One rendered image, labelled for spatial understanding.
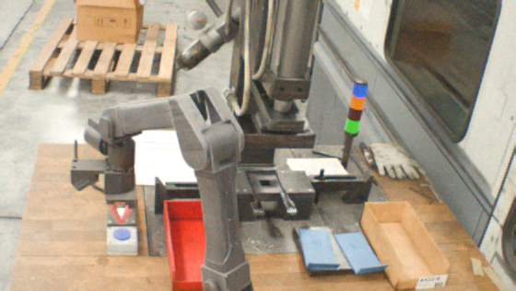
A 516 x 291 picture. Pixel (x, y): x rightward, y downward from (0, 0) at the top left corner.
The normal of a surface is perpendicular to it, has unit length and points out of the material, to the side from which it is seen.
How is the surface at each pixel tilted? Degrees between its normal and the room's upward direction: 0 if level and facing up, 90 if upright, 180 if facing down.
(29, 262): 0
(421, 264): 0
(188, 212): 90
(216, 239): 86
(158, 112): 88
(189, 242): 0
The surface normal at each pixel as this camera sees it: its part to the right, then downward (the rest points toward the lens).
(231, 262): 0.74, 0.17
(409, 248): 0.12, -0.87
